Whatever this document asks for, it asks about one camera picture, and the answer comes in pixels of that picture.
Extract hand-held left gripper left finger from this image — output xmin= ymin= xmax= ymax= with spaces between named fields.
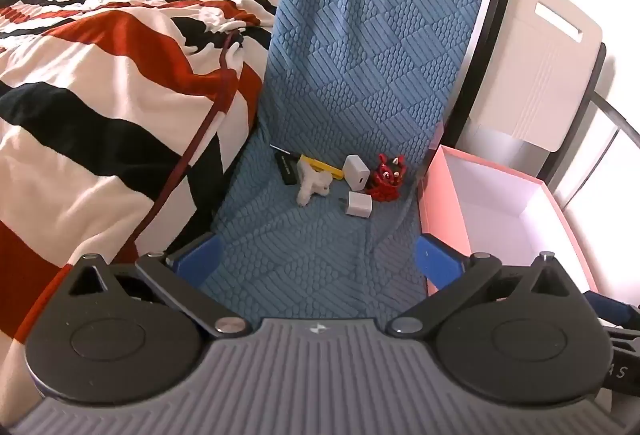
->
xmin=65 ymin=232 xmax=251 ymax=342

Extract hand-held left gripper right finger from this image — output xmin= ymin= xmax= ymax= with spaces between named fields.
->
xmin=392 ymin=235 xmax=583 ymax=342

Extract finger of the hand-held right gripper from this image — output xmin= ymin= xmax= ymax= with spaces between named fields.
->
xmin=586 ymin=291 xmax=637 ymax=328

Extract pink cardboard box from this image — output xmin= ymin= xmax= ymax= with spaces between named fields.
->
xmin=417 ymin=145 xmax=601 ymax=296

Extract red horned figurine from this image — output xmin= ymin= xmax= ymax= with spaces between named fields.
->
xmin=364 ymin=152 xmax=406 ymax=203

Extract black rectangular device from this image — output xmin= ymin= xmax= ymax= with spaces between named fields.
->
xmin=274 ymin=151 xmax=301 ymax=186

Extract white charger with prongs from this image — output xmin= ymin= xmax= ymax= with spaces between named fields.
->
xmin=344 ymin=192 xmax=373 ymax=217

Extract white charger with port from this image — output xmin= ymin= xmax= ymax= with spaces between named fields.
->
xmin=343 ymin=155 xmax=371 ymax=191

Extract white plush toy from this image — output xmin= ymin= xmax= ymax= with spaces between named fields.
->
xmin=296 ymin=160 xmax=333 ymax=207

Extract blue textured chair cover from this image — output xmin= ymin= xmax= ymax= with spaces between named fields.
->
xmin=197 ymin=0 xmax=490 ymax=331

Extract striped red white black blanket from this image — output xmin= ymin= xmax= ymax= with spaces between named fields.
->
xmin=0 ymin=0 xmax=286 ymax=396

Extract white chair back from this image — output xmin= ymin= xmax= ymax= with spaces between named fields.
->
xmin=470 ymin=0 xmax=603 ymax=151

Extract dark red cable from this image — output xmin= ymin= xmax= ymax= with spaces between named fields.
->
xmin=110 ymin=30 xmax=241 ymax=266

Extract yellow handled screwdriver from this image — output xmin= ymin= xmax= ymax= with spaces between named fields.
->
xmin=270 ymin=144 xmax=346 ymax=178

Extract curved dark metal rail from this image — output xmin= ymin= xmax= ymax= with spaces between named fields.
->
xmin=592 ymin=96 xmax=640 ymax=138

